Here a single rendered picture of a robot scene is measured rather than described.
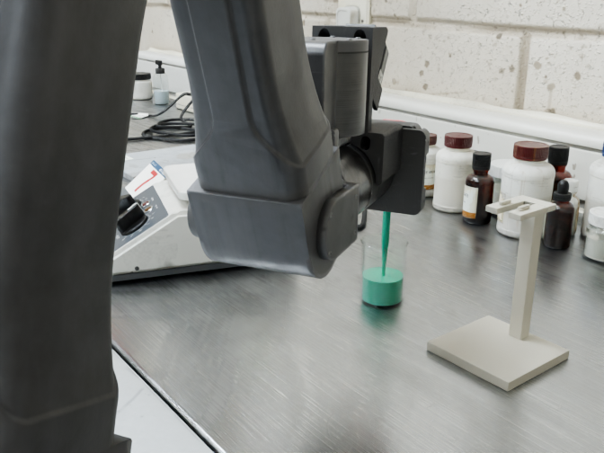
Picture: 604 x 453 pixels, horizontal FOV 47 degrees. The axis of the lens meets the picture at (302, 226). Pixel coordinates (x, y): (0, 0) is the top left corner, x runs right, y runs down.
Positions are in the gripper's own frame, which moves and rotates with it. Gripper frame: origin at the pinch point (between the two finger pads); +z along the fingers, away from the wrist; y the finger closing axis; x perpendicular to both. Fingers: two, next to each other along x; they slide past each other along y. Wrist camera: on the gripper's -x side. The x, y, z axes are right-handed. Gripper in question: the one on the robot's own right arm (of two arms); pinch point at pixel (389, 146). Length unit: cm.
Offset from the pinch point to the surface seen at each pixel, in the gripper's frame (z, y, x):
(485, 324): -2.7, -10.1, 14.0
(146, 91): 94, 90, 10
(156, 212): -1.1, 23.9, 8.8
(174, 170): 5.6, 25.9, 6.0
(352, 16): 64, 25, -10
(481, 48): 51, 0, -6
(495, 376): -10.8, -12.0, 14.3
